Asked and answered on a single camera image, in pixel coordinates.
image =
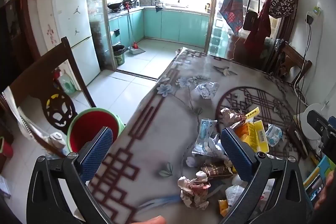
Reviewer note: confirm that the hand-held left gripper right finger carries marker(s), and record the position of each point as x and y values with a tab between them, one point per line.
236	155

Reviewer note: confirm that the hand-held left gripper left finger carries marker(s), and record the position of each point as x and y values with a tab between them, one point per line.
95	153

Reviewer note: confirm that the dark brown packet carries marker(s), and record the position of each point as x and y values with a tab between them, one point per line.
216	169

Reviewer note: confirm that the red bucket with green rim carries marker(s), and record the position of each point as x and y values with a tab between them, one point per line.
86	127

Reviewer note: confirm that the clear wrapper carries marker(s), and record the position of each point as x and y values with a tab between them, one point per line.
207	149

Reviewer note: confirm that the brown paper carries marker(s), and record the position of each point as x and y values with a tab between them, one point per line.
231	117

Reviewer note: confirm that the blue clear plastic packet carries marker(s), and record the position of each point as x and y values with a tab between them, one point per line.
206	129

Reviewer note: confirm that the blue white plastic packet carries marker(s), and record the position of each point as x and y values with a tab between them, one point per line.
274	134

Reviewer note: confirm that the yellow white carton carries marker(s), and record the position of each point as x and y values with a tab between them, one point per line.
252	112

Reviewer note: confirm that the small yellow wrapper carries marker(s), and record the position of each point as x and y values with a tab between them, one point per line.
223	207

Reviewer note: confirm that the pink white paper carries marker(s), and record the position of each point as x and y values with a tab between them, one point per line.
194	190

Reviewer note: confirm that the silver wrapper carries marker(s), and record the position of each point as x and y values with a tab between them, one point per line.
206	90

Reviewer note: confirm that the green trash bin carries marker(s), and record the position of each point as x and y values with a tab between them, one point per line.
119	56

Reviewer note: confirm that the person's right hand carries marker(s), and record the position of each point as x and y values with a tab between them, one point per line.
326	192

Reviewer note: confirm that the person's left hand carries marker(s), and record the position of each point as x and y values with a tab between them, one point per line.
155	220

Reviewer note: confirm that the white round appliance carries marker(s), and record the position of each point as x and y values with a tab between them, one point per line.
304	124

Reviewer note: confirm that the pale yellow paper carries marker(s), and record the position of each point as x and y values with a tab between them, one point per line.
296	117

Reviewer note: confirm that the colourful box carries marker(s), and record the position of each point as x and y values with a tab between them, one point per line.
316	176

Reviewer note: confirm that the yellow plastic container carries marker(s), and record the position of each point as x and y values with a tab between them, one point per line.
53	98

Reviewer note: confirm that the patterned tablecloth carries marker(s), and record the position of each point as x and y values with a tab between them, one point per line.
162	134

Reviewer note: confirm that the brown wooden chair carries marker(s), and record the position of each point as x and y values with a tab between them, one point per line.
296	61

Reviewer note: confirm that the green plastic bottle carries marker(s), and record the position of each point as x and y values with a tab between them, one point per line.
65	83

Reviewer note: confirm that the dark carved wooden chair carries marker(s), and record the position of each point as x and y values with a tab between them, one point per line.
39	74

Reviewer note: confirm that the grey dustpan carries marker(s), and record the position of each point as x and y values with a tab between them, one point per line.
136	50

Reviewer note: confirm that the red hanging garment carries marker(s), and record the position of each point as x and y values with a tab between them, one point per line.
260	29

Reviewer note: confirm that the black hanging bag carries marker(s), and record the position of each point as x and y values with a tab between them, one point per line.
250	20

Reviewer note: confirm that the dark patterned hanging bag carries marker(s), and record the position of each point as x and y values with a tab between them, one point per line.
281	1

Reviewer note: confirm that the white refrigerator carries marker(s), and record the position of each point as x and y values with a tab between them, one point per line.
68	16

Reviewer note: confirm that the teal kitchen base cabinets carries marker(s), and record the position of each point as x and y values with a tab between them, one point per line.
170	24

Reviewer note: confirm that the dark wooden cabinet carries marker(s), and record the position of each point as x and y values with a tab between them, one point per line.
15	29

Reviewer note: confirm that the black wok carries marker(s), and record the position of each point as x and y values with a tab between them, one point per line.
115	5

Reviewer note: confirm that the black frying pan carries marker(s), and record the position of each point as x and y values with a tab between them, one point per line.
129	1

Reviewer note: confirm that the white bottle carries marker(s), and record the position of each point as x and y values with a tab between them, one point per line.
137	1

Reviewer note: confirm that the steel pot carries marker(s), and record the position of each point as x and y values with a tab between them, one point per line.
159	4

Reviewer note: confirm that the black wall charger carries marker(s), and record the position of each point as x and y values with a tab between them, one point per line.
309	18

